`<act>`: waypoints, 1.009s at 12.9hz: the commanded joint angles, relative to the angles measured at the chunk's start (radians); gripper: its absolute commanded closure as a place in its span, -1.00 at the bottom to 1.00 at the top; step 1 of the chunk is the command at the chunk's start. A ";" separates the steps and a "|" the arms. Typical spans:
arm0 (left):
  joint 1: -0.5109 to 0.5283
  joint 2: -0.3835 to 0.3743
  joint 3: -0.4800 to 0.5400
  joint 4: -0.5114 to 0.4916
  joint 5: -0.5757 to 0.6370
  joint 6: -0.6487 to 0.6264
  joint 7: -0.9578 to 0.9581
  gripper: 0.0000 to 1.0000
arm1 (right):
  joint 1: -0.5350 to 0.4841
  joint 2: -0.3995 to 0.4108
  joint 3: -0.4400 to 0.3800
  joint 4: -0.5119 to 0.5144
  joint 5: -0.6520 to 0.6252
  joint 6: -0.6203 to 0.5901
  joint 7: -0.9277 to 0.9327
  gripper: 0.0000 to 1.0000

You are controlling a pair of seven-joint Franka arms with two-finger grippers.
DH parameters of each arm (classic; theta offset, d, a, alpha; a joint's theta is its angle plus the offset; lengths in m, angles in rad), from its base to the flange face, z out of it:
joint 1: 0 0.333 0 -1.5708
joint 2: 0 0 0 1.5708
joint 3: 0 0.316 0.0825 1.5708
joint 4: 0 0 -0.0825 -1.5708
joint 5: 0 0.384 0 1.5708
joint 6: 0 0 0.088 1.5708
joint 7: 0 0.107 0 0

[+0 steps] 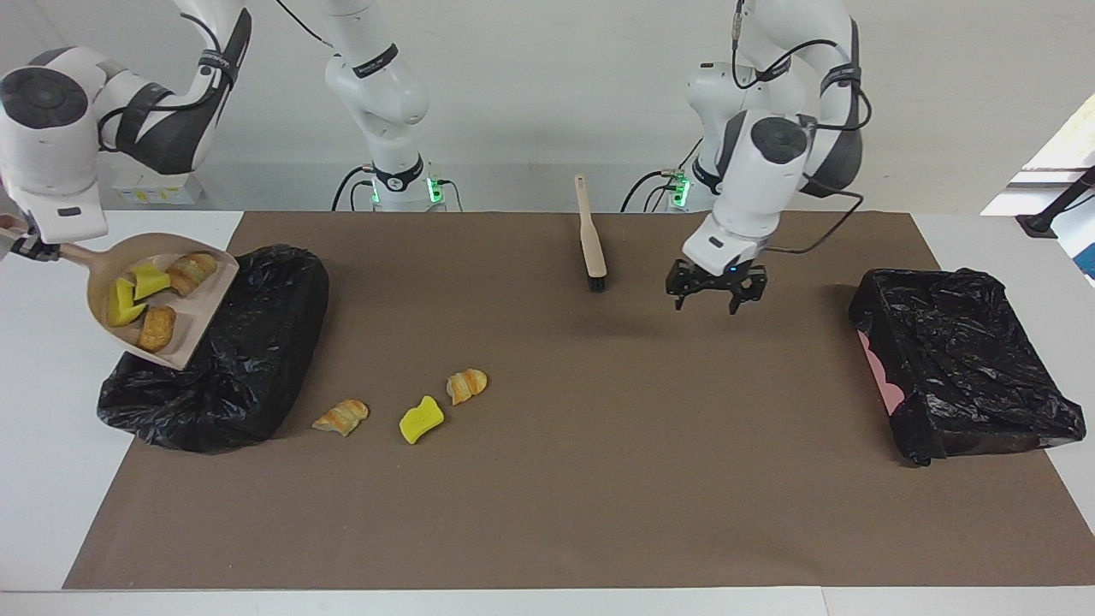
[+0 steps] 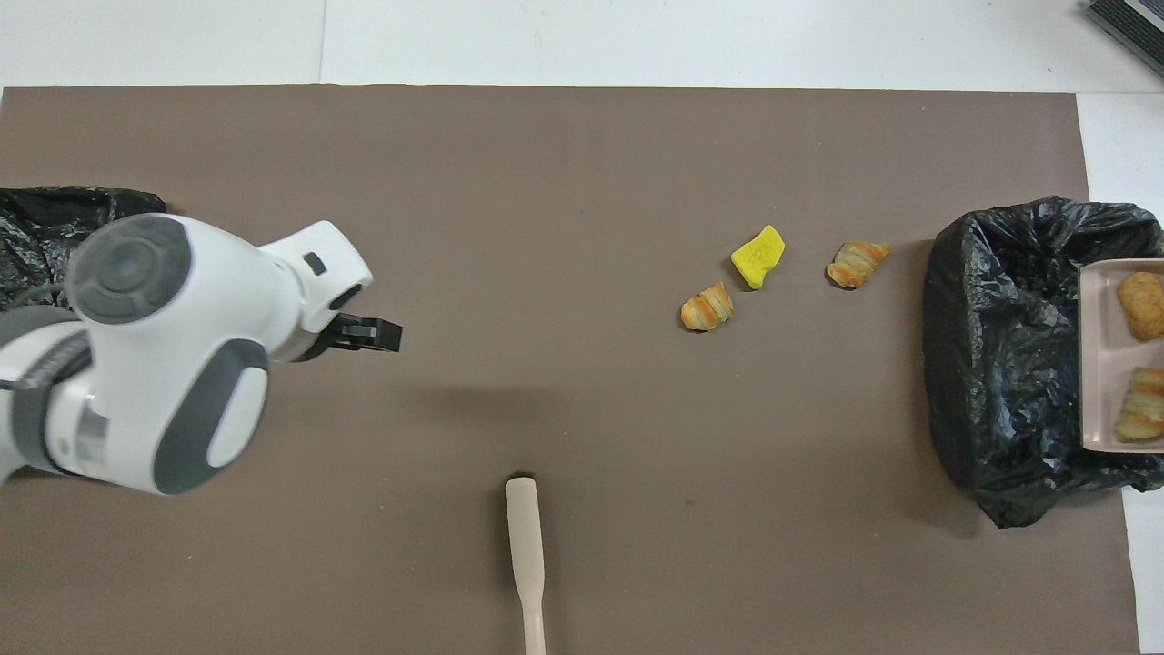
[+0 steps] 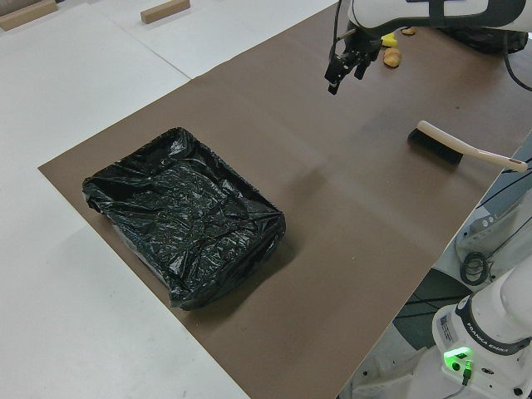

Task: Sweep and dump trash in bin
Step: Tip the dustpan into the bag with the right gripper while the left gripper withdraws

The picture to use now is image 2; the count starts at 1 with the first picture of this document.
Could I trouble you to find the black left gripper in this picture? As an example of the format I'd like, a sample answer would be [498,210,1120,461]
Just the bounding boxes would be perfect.
[309,314,403,362]

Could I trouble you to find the beige hand brush black bristles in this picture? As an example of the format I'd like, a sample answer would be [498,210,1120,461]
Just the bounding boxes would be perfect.
[505,470,548,655]

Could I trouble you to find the striped croissant piece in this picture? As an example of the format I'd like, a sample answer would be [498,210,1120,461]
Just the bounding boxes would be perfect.
[680,280,736,334]
[1115,366,1164,443]
[826,239,893,290]

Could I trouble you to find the yellow sponge piece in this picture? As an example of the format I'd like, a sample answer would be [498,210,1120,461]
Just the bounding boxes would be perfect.
[730,224,787,292]

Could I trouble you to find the beige plastic dustpan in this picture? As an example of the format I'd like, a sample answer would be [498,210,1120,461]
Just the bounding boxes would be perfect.
[1079,258,1164,455]

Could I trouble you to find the brown fried nugget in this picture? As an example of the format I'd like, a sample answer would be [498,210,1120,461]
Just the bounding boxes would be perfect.
[1117,271,1164,343]

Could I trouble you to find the black plastic trash bag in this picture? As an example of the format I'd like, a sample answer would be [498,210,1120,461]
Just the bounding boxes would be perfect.
[0,186,167,315]
[922,195,1164,530]

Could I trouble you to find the brown table mat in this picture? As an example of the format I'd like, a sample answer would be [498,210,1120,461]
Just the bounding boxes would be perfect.
[0,85,1142,655]

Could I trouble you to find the dark ribbed box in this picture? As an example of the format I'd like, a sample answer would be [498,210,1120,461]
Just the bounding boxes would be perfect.
[1084,0,1164,78]

